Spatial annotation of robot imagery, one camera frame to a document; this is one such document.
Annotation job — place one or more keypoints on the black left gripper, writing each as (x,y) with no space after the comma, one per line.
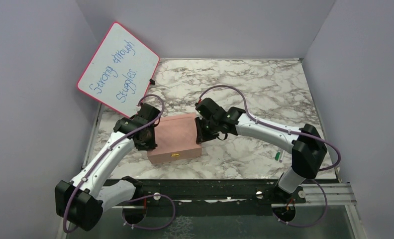
(149,147)

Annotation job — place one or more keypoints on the pink jewelry box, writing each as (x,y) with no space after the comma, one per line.
(176,139)

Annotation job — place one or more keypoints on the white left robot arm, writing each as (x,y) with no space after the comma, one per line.
(82,201)

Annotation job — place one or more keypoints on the pink framed whiteboard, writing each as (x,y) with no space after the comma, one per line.
(119,73)

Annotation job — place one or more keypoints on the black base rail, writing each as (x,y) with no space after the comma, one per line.
(207,198)

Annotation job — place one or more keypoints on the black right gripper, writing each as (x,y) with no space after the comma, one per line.
(202,137)

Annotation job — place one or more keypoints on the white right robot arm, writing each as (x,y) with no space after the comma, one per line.
(304,144)

